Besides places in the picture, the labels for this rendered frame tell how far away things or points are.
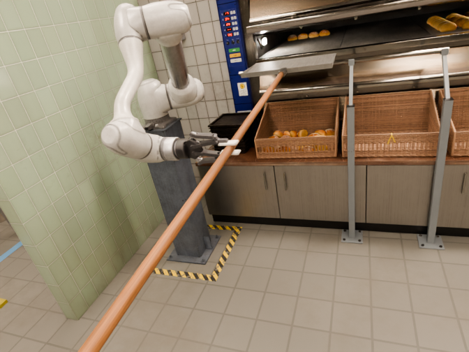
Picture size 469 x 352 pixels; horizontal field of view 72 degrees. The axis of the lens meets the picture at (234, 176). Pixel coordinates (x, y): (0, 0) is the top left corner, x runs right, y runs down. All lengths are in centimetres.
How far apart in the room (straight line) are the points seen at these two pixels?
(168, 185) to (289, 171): 83
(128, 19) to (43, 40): 82
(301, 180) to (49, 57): 172
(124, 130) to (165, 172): 104
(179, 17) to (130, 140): 62
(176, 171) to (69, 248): 80
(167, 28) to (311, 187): 140
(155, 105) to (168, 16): 66
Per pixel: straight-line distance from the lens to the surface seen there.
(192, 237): 236
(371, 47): 255
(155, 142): 124
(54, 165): 216
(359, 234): 250
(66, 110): 224
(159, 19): 151
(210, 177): 97
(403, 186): 230
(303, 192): 235
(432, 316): 208
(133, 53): 146
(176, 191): 217
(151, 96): 200
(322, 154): 225
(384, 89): 261
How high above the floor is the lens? 155
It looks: 27 degrees down
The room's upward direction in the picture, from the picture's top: 11 degrees counter-clockwise
